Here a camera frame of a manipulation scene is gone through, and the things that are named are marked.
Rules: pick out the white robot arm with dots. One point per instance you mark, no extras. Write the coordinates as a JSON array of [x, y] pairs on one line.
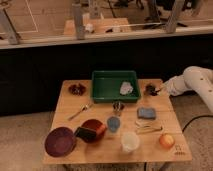
[[193, 78]]

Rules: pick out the wooden side table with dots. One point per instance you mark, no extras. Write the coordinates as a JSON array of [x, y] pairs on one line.
[[109, 149]]

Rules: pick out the black rectangular block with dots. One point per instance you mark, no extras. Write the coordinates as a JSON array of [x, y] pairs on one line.
[[85, 133]]

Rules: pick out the black brush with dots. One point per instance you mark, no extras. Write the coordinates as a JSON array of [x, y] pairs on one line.
[[150, 89]]

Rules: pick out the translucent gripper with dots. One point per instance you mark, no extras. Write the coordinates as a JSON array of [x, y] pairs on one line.
[[161, 88]]

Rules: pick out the dark purple plate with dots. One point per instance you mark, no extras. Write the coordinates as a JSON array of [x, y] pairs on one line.
[[60, 142]]

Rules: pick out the wooden tongs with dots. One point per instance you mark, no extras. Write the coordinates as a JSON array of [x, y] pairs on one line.
[[142, 128]]

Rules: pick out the orange fruit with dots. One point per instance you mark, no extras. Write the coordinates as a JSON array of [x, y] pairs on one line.
[[166, 141]]

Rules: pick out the green plastic tray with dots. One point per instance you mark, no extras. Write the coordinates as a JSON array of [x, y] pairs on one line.
[[106, 85]]

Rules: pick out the blue cup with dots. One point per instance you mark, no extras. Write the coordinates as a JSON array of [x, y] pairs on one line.
[[113, 123]]

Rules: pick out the blue sponge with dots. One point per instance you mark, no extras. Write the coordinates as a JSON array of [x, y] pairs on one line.
[[146, 113]]

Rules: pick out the metal fork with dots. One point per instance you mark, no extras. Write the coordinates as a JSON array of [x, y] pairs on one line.
[[84, 108]]

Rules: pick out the orange bowl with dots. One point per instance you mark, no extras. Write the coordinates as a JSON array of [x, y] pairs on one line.
[[97, 130]]

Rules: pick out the small metal cup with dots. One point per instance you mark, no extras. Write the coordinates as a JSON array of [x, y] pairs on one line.
[[117, 108]]

